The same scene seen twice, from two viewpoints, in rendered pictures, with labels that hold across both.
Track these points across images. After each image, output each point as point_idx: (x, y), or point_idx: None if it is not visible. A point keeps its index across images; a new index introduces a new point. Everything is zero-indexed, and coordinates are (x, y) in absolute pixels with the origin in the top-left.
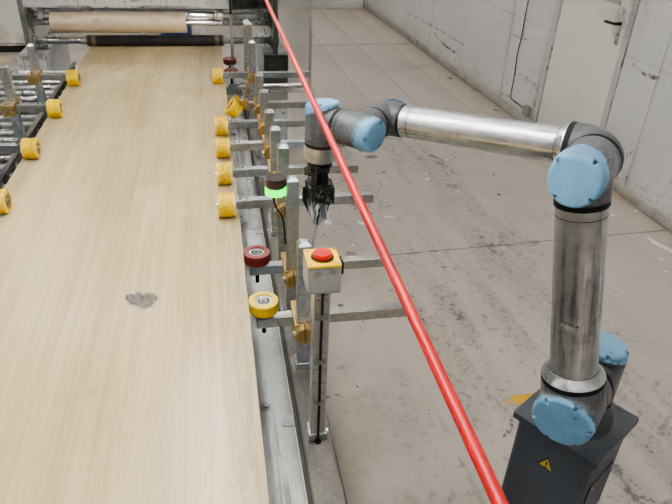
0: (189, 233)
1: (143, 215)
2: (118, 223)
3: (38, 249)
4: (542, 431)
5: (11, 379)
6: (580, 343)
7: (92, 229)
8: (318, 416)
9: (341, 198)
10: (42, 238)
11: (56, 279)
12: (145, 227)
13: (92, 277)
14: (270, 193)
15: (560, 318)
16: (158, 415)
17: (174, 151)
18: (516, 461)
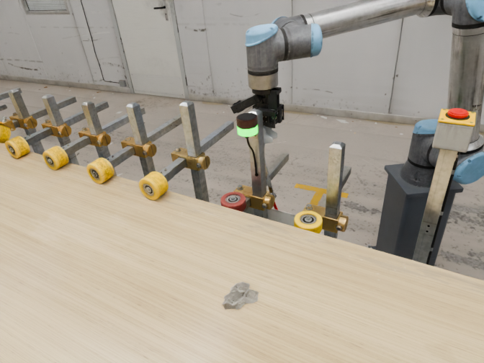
0: (157, 225)
1: (84, 244)
2: (74, 267)
3: (33, 360)
4: (464, 182)
5: None
6: (480, 114)
7: (57, 292)
8: (429, 260)
9: (220, 134)
10: (13, 348)
11: (123, 362)
12: (109, 251)
13: (155, 324)
14: (252, 132)
15: (471, 104)
16: (451, 350)
17: (1, 188)
18: (408, 223)
